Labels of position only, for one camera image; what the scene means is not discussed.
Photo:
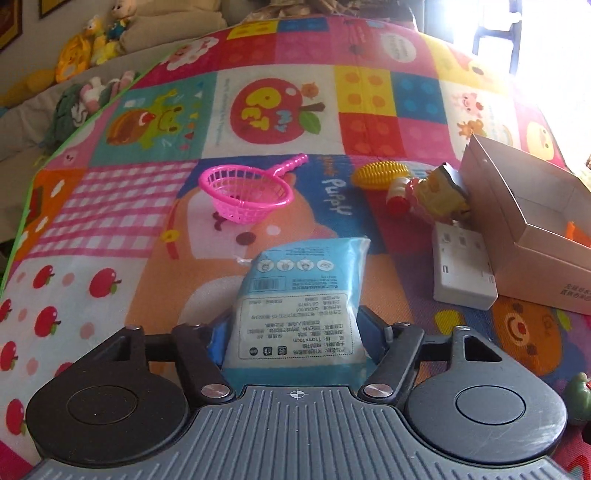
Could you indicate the beige cardboard box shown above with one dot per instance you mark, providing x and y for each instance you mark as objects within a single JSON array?
[{"x": 517, "y": 258}]

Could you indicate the yellow duck plush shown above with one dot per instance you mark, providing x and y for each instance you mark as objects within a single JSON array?
[{"x": 96, "y": 41}]

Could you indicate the green toy figure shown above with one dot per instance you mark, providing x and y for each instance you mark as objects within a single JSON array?
[{"x": 579, "y": 394}]

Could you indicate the dark window frame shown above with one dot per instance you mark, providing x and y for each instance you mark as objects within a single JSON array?
[{"x": 501, "y": 27}]

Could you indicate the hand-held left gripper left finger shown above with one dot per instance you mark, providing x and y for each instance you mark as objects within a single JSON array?
[{"x": 215, "y": 346}]

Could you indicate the colourful cartoon play mat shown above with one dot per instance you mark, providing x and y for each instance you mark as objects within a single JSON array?
[{"x": 138, "y": 207}]

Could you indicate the beige sofa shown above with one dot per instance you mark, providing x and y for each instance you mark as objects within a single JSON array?
[{"x": 18, "y": 134}]

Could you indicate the pink toy strainer basket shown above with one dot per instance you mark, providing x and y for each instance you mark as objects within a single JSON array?
[{"x": 249, "y": 206}]

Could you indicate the orange toy piece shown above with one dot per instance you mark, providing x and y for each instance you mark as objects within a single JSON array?
[{"x": 577, "y": 235}]

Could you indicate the blue tissue packet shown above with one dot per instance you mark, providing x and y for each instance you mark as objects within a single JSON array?
[{"x": 295, "y": 300}]

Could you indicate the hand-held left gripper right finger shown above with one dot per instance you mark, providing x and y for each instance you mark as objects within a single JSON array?
[{"x": 371, "y": 332}]

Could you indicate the white power strip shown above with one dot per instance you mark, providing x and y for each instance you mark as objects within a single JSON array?
[{"x": 461, "y": 272}]

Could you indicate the rabbit plush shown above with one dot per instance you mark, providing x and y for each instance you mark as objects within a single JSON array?
[{"x": 121, "y": 21}]

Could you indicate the yellow toy corn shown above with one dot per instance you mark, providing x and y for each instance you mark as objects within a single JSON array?
[{"x": 378, "y": 175}]

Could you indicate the beige pillow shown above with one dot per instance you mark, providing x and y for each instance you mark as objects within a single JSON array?
[{"x": 180, "y": 23}]

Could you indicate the dark picture frame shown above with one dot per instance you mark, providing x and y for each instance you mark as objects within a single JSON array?
[
  {"x": 9, "y": 23},
  {"x": 53, "y": 7}
]

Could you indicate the yellow cushion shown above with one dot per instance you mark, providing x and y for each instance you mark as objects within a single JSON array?
[{"x": 27, "y": 85}]

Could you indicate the green knitted cloth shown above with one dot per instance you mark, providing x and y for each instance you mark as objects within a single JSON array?
[{"x": 67, "y": 115}]

